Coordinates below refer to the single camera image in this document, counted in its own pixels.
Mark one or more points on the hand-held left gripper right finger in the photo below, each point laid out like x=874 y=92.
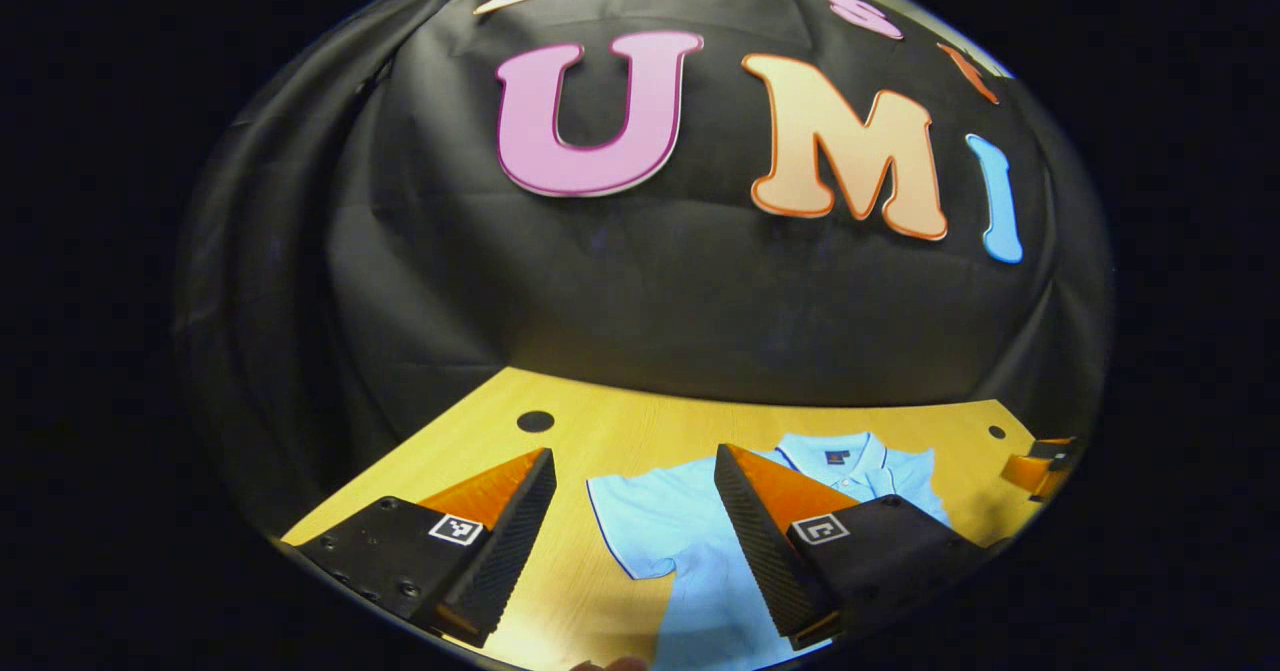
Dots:
x=762 y=551

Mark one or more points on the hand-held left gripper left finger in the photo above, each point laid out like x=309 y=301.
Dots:
x=510 y=551

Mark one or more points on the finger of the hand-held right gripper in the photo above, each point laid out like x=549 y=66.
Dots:
x=1025 y=473
x=1058 y=447

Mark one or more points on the light blue T-shirt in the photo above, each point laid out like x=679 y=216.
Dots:
x=660 y=521

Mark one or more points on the black backdrop cloth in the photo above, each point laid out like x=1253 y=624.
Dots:
x=650 y=291

